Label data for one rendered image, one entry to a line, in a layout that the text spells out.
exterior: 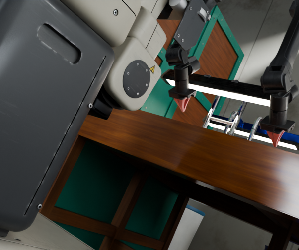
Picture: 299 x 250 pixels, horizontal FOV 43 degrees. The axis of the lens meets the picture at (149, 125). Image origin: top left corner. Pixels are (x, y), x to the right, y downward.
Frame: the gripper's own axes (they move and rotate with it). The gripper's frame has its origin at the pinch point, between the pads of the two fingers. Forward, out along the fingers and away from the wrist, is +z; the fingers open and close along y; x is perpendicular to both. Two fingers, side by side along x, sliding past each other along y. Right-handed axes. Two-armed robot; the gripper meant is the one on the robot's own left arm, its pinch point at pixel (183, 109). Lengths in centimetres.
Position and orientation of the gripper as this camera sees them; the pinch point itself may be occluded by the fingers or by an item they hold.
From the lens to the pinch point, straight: 164.0
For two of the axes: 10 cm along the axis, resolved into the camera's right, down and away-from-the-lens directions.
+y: -7.7, -2.5, 5.9
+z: 0.9, 8.7, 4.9
